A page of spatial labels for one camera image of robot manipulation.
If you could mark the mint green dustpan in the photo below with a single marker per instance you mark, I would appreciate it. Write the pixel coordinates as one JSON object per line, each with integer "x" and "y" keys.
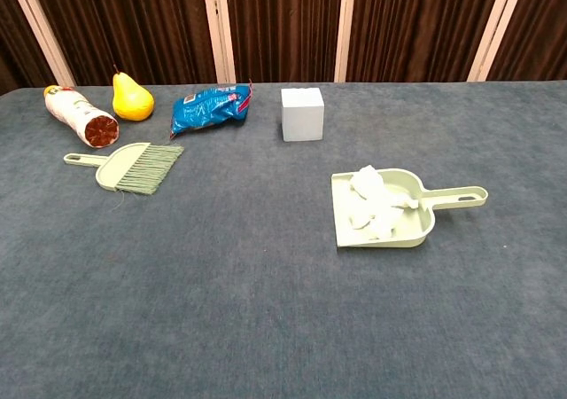
{"x": 443, "y": 193}

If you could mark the white drink bottle yellow cap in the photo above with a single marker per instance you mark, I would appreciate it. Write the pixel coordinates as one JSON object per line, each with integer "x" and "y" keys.
{"x": 84, "y": 117}

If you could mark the yellow pear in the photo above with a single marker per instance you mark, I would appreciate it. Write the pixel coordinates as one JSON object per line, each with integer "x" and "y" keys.
{"x": 130, "y": 102}

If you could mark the blue felt table mat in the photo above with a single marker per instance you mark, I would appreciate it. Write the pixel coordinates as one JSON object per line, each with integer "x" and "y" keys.
{"x": 283, "y": 319}

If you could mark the brown curtain partition panel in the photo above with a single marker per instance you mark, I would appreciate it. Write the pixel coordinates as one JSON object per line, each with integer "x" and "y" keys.
{"x": 540, "y": 22}
{"x": 283, "y": 22}
{"x": 421, "y": 22}
{"x": 6, "y": 13}
{"x": 133, "y": 22}

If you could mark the white paper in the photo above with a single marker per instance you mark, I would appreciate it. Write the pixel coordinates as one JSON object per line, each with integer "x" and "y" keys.
{"x": 376, "y": 208}

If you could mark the pale blue cube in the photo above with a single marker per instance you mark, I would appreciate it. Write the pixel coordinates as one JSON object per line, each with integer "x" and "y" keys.
{"x": 301, "y": 115}

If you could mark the mint green hand broom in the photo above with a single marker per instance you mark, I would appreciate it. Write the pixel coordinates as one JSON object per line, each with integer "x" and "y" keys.
{"x": 119, "y": 168}

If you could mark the blue snack bag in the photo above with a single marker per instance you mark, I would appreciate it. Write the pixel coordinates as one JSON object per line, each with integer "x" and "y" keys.
{"x": 208, "y": 108}

